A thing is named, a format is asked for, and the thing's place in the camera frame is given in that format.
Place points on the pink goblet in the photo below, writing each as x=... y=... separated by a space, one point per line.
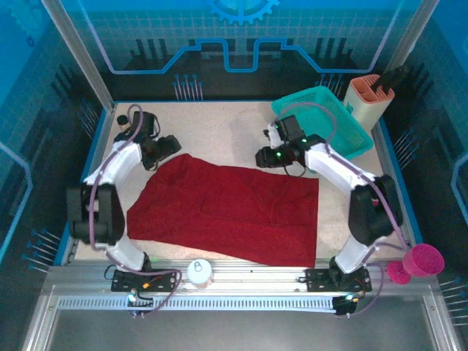
x=424 y=259

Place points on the red t-shirt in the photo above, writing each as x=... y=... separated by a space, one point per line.
x=226 y=208

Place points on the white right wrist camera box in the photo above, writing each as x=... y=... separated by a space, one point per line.
x=271 y=134

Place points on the black controller box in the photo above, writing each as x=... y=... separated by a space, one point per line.
x=343 y=305
x=140 y=302

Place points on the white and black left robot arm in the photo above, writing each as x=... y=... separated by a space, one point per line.
x=117 y=161

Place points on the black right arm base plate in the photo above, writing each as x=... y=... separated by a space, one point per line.
x=318 y=279

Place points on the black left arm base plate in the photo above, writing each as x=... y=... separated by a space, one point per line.
x=164 y=279

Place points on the tin can pull-tab lid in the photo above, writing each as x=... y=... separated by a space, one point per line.
x=199 y=273

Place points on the aluminium frame post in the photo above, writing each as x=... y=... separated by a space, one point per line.
x=84 y=69
x=409 y=40

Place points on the teal plastic lattice basket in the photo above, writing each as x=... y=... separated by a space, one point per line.
x=340 y=128

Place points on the spice jar black lid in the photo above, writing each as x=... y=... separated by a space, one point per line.
x=122 y=120

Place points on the aluminium front rail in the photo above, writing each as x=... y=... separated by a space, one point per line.
x=256 y=278

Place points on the cream utensil holder orange rim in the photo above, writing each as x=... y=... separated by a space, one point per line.
x=365 y=109

